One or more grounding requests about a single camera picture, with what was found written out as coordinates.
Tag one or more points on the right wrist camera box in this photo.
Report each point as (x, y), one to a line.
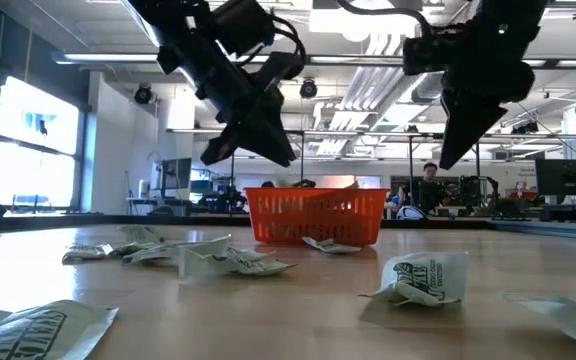
(425, 55)

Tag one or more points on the black background rig frame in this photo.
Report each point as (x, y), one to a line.
(302, 172)
(410, 170)

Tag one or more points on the round black ceiling camera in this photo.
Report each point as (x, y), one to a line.
(143, 94)
(308, 89)

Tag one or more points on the large bright window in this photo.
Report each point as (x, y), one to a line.
(33, 150)

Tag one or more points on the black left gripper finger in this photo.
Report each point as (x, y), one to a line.
(270, 140)
(223, 145)

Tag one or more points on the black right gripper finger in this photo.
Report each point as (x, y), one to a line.
(463, 130)

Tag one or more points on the dark computer monitor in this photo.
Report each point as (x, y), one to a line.
(565, 177)
(177, 175)

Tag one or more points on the person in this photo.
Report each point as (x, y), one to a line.
(430, 192)

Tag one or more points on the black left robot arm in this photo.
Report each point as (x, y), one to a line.
(188, 45)

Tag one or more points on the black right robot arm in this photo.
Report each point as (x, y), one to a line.
(508, 30)

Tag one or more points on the orange plastic basket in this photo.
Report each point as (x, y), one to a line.
(318, 215)

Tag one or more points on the black overhead beam with lights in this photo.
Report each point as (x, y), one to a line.
(118, 57)

